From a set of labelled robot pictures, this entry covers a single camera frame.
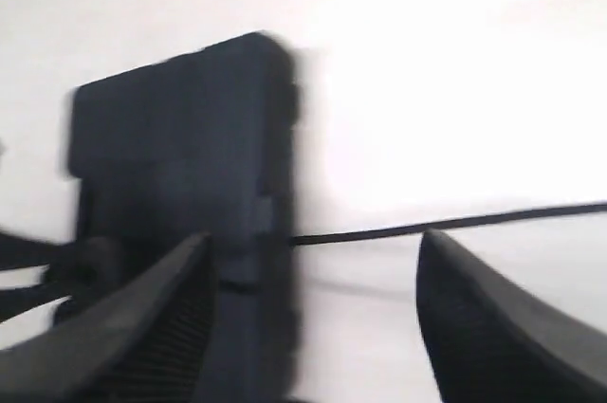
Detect black plastic tool case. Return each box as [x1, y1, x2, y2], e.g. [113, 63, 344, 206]
[66, 32, 300, 402]

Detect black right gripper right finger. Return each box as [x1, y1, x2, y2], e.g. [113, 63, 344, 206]
[415, 230, 606, 402]

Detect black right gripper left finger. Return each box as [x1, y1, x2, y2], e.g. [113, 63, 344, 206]
[1, 233, 213, 402]

